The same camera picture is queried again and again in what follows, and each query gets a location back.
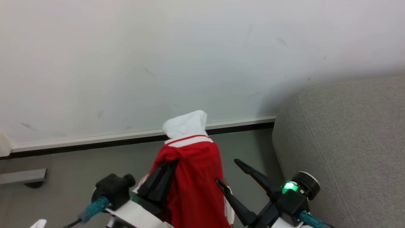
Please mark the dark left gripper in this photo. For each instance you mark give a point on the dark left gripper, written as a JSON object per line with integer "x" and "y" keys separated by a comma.
{"x": 148, "y": 204}

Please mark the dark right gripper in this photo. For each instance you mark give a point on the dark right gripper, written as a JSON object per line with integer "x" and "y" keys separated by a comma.
{"x": 283, "y": 205}

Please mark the red and white garment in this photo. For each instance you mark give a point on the red and white garment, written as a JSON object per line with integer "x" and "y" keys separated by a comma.
{"x": 193, "y": 177}

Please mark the white and black baseboard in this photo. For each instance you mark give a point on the white and black baseboard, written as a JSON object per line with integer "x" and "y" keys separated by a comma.
{"x": 126, "y": 137}

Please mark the black round right wrist module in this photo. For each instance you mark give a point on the black round right wrist module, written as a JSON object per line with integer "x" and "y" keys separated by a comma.
{"x": 307, "y": 185}

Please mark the grey fabric sofa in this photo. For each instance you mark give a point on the grey fabric sofa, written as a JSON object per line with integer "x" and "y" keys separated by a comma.
{"x": 348, "y": 152}

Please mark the white robot body part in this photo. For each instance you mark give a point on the white robot body part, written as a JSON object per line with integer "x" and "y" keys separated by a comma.
{"x": 38, "y": 224}

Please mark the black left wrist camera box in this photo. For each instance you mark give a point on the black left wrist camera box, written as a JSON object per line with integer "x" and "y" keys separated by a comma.
{"x": 114, "y": 190}

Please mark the grey metal bracket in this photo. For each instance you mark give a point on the grey metal bracket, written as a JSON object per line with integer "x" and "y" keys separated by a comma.
{"x": 22, "y": 177}

